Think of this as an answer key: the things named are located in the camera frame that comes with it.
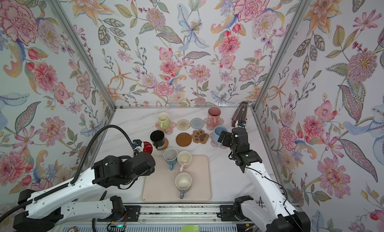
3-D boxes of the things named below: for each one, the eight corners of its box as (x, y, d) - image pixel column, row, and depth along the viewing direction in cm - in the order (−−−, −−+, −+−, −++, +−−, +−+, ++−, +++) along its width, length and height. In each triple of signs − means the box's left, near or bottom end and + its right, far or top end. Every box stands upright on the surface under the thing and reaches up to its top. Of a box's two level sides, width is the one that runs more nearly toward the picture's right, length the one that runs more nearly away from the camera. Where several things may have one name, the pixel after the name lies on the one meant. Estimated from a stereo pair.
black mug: (152, 148, 99) (149, 139, 91) (154, 138, 104) (151, 130, 96) (165, 148, 99) (163, 139, 91) (166, 138, 104) (164, 130, 96)
